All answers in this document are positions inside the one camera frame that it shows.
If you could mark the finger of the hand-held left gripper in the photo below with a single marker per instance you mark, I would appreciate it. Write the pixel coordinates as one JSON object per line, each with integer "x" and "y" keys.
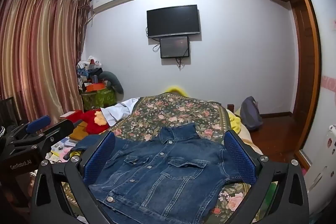
{"x": 56, "y": 132}
{"x": 39, "y": 123}

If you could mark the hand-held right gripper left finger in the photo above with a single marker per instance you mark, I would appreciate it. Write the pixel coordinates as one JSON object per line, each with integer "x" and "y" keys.
{"x": 100, "y": 158}

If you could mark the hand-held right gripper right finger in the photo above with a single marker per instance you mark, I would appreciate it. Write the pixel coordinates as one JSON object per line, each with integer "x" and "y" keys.
{"x": 240, "y": 158}

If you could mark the blue denim jacket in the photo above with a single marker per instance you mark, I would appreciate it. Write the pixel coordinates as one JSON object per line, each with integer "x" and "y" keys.
{"x": 157, "y": 182}

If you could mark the scattered books and papers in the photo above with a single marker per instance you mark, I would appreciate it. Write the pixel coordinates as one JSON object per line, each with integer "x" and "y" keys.
{"x": 63, "y": 145}

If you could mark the red flat box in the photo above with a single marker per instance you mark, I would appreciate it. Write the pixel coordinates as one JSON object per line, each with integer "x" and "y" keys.
{"x": 71, "y": 115}

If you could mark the red plush toy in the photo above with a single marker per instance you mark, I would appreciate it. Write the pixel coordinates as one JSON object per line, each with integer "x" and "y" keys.
{"x": 90, "y": 121}

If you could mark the yellow blanket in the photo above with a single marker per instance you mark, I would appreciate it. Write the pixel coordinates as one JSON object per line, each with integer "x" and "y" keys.
{"x": 235, "y": 121}

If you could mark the grey backpack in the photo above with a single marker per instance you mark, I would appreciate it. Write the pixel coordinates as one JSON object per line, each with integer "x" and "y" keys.
{"x": 250, "y": 113}

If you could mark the white cloth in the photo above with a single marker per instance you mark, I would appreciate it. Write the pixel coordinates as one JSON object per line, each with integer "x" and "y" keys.
{"x": 118, "y": 111}

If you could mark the orange box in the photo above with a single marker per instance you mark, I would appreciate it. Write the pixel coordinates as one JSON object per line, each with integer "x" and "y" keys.
{"x": 95, "y": 87}

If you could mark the striped pink curtain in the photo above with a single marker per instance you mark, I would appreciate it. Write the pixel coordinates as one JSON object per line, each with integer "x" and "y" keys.
{"x": 39, "y": 56}

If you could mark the pile of clutter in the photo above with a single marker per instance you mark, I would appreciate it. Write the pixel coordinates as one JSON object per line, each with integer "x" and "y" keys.
{"x": 88, "y": 70}

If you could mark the floral blanket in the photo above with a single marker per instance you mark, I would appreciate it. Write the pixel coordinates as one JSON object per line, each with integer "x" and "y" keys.
{"x": 181, "y": 113}

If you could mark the grey curved pillow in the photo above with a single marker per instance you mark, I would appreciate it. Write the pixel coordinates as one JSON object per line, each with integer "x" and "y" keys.
{"x": 114, "y": 79}

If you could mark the yellow plush toy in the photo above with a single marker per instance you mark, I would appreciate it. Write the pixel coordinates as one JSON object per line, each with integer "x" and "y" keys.
{"x": 176, "y": 89}

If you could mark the wooden door frame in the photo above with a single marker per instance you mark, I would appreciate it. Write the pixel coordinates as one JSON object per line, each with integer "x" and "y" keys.
{"x": 309, "y": 56}

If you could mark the small black wall monitor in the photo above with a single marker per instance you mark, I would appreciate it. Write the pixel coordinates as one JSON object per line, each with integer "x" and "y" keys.
{"x": 174, "y": 47}

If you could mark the black wall television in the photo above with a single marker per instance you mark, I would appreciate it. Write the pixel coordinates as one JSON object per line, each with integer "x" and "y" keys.
{"x": 173, "y": 20}

